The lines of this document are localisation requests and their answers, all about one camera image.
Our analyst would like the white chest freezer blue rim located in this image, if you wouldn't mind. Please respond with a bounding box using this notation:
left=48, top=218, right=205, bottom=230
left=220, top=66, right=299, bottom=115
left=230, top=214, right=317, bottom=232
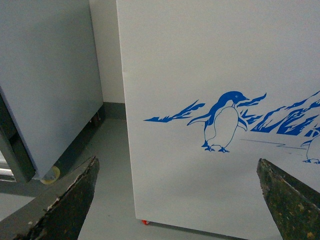
left=116, top=0, right=320, bottom=240

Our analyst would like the grey cabinet at left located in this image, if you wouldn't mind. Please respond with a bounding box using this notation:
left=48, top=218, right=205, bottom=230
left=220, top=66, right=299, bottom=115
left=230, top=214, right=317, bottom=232
left=0, top=0, right=103, bottom=183

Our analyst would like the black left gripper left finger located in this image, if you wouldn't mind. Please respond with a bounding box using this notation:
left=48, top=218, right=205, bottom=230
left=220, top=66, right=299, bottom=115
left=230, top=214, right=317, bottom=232
left=14, top=156, right=100, bottom=240

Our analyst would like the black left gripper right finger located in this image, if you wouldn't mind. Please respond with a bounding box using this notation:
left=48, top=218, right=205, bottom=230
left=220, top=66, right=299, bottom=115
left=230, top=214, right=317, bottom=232
left=256, top=158, right=320, bottom=240

